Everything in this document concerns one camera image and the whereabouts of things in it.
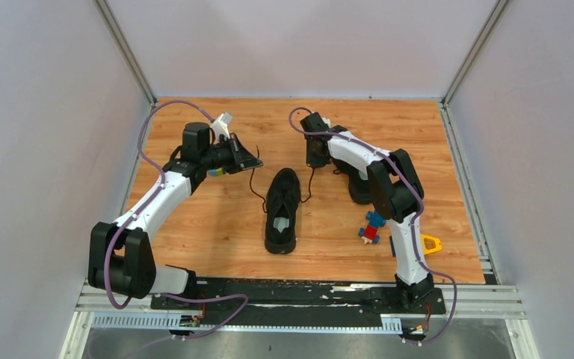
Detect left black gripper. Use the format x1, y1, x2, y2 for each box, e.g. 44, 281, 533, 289
201, 133, 263, 175

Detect black shoe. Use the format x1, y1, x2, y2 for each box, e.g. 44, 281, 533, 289
332, 159, 372, 205
249, 168, 315, 254

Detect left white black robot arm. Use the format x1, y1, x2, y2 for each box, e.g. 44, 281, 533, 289
87, 121, 263, 309

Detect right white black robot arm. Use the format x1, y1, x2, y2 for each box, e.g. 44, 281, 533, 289
288, 112, 434, 313

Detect green blue white toy blocks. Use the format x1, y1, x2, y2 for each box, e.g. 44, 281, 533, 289
207, 168, 226, 177

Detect blue red toy block car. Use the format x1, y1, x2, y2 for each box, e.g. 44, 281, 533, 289
358, 210, 386, 244

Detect yellow blue toy block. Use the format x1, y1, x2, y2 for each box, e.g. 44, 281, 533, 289
421, 234, 442, 256

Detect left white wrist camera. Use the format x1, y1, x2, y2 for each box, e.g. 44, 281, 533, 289
210, 112, 233, 142

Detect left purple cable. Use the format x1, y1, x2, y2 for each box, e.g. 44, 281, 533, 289
103, 99, 250, 340

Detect white slotted cable duct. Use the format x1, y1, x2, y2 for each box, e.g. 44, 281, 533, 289
91, 313, 404, 334

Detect aluminium frame rail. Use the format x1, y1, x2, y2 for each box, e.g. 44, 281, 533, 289
75, 278, 527, 318

